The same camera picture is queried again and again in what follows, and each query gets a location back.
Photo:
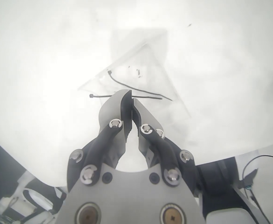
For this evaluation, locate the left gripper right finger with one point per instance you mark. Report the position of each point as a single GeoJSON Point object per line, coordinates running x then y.
{"type": "Point", "coordinates": [148, 122]}

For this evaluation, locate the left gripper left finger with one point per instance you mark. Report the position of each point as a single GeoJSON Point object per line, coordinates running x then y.
{"type": "Point", "coordinates": [109, 115]}

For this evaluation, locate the thin black zip tie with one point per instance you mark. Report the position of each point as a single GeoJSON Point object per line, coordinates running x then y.
{"type": "Point", "coordinates": [91, 96]}
{"type": "Point", "coordinates": [109, 72]}

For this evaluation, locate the clear plastic stand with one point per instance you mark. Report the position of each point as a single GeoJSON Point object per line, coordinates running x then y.
{"type": "Point", "coordinates": [150, 71]}

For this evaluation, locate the robot body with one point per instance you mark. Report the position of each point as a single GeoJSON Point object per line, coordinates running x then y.
{"type": "Point", "coordinates": [225, 216]}

